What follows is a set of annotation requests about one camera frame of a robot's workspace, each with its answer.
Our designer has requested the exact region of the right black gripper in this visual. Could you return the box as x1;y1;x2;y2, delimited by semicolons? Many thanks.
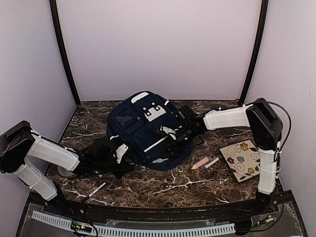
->
160;126;200;159

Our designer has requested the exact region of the pink highlighter pen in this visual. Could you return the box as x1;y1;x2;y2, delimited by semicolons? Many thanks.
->
192;157;209;170

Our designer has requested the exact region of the navy blue backpack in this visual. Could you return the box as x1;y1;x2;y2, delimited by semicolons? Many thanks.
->
107;91;193;171

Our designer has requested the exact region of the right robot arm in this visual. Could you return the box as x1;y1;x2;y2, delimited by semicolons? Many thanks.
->
156;98;287;214

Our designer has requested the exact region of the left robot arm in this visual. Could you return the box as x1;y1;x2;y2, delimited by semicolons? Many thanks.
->
0;120;134;215

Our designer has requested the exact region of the black capped white marker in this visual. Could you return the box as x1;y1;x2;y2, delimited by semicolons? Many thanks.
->
84;182;107;199

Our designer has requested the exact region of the blue capped white marker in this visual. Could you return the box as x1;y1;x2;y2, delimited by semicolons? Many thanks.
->
200;158;219;172

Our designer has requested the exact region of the floral square ceramic plate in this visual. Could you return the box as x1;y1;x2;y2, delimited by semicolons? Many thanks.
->
220;140;260;183

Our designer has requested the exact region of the small green circuit board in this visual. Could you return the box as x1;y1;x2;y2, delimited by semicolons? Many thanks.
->
71;222;92;232

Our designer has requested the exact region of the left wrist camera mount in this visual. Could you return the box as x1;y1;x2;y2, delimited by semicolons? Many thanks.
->
116;144;129;164

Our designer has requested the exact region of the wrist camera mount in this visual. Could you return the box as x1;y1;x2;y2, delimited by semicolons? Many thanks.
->
154;126;176;140
116;144;129;164

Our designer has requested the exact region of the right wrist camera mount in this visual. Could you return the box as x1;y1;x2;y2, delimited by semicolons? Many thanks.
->
154;126;176;140

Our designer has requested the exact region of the black front rail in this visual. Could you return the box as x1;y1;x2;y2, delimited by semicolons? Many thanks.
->
66;200;258;221

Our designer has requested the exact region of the white slotted cable duct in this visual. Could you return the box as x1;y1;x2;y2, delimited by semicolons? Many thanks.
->
31;211;236;237

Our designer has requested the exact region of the right black frame post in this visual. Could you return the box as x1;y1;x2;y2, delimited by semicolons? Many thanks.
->
238;0;269;105

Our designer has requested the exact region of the black frame post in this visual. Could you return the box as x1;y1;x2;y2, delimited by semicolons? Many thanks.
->
49;0;81;107
238;0;269;105

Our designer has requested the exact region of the left black frame post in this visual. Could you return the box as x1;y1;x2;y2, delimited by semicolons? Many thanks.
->
49;0;81;107

